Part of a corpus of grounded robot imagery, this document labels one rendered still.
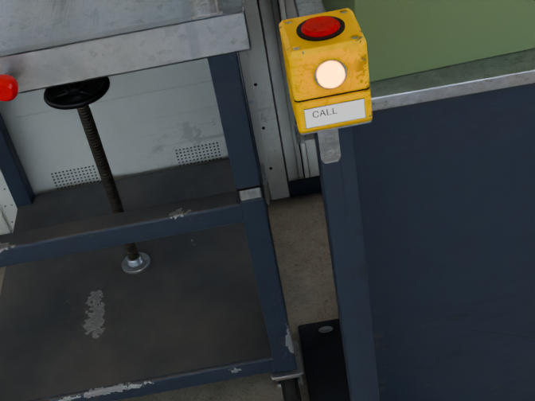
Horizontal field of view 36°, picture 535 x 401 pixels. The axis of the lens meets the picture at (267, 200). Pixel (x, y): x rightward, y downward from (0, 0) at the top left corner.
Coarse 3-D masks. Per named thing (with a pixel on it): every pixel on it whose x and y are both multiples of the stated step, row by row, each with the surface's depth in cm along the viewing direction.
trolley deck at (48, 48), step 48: (0, 0) 117; (48, 0) 114; (96, 0) 112; (144, 0) 109; (240, 0) 104; (0, 48) 104; (48, 48) 103; (96, 48) 104; (144, 48) 104; (192, 48) 105; (240, 48) 106
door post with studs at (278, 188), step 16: (256, 16) 177; (256, 32) 179; (256, 48) 182; (256, 64) 184; (256, 80) 187; (256, 96) 189; (272, 112) 192; (272, 128) 195; (272, 144) 198; (272, 160) 201; (272, 176) 204; (272, 192) 207
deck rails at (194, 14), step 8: (192, 0) 106; (200, 0) 106; (208, 0) 105; (216, 0) 101; (192, 8) 104; (200, 8) 104; (208, 8) 104; (216, 8) 102; (192, 16) 103; (200, 16) 102; (208, 16) 103
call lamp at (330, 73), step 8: (320, 64) 82; (328, 64) 82; (336, 64) 82; (344, 64) 82; (320, 72) 82; (328, 72) 82; (336, 72) 82; (344, 72) 83; (320, 80) 83; (328, 80) 82; (336, 80) 82; (344, 80) 84; (328, 88) 84
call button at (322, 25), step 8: (320, 16) 85; (304, 24) 84; (312, 24) 84; (320, 24) 84; (328, 24) 84; (336, 24) 84; (304, 32) 84; (312, 32) 83; (320, 32) 83; (328, 32) 83
